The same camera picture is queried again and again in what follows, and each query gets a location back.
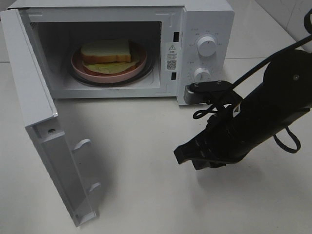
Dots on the sandwich with lettuce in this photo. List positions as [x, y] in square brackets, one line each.
[108, 56]

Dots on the upper white power knob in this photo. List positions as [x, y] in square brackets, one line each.
[206, 45]

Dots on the white warning label sticker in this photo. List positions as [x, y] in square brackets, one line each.
[171, 56]

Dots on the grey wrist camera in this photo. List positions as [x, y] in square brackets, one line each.
[203, 92]

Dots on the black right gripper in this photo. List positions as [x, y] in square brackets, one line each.
[206, 151]

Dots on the glass microwave turntable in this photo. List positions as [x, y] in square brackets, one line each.
[148, 70]

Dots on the white microwave oven body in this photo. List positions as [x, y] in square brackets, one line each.
[64, 25]

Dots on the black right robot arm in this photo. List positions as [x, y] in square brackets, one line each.
[240, 124]

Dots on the white microwave door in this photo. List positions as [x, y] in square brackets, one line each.
[40, 116]

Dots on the pink round plate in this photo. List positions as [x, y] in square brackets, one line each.
[110, 73]

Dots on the white timer knob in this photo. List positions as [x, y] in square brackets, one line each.
[202, 75]

